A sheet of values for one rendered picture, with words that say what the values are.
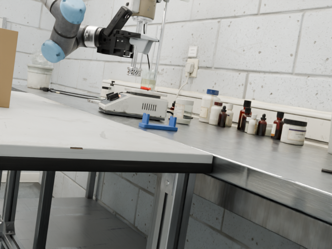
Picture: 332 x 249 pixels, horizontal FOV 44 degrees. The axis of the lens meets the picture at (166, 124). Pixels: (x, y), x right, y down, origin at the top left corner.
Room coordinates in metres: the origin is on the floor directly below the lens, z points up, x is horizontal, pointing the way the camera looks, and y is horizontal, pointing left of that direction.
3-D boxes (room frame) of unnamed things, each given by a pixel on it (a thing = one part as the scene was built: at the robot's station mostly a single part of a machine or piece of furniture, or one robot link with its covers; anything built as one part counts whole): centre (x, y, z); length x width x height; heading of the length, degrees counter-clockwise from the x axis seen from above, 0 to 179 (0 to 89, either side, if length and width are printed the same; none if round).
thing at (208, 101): (1.59, -0.16, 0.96); 0.07 x 0.07 x 0.13
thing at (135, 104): (1.33, 0.11, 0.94); 0.22 x 0.13 x 0.08; 109
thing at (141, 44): (1.31, 0.11, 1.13); 0.09 x 0.03 x 0.06; 67
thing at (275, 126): (1.32, -0.36, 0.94); 0.04 x 0.04 x 0.09
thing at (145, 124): (1.05, 0.02, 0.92); 0.10 x 0.03 x 0.04; 121
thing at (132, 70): (1.80, 0.17, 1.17); 0.07 x 0.07 x 0.25
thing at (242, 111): (1.48, -0.28, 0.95); 0.04 x 0.04 x 0.11
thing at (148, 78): (1.32, 0.08, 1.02); 0.06 x 0.05 x 0.08; 11
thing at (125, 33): (1.32, 0.16, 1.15); 0.09 x 0.05 x 0.02; 67
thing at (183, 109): (1.35, -0.05, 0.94); 0.06 x 0.06 x 0.08
